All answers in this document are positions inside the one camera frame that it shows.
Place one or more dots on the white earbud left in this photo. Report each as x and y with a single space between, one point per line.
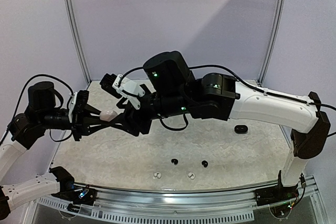
157 175

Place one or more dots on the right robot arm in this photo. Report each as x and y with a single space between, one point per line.
220 96

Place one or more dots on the white earbud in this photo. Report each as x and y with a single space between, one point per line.
157 175
191 176

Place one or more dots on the black earbud charging case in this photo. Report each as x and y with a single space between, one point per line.
241 129

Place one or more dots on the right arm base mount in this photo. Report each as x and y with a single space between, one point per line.
277 194

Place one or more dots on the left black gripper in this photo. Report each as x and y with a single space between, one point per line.
82 119

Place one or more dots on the aluminium front rail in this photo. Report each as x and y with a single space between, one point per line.
238 205

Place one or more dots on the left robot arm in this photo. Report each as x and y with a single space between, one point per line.
26 128

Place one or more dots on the right aluminium frame post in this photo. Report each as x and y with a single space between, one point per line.
271 42

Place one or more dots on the left aluminium frame post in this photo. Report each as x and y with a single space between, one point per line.
76 40

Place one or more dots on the black earbud right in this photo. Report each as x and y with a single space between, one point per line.
205 164

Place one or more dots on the black earbud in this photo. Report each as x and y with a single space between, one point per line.
174 161
205 164

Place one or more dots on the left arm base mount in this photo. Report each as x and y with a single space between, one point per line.
80 195

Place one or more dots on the black earbud left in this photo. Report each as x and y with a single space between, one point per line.
174 161

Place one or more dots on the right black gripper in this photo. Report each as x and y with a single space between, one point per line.
142 118

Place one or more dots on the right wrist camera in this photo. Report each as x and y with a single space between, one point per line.
122 87

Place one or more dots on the aluminium frame post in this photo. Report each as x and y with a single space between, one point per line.
271 42
76 40

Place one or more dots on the white earbud right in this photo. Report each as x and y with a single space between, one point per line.
191 176

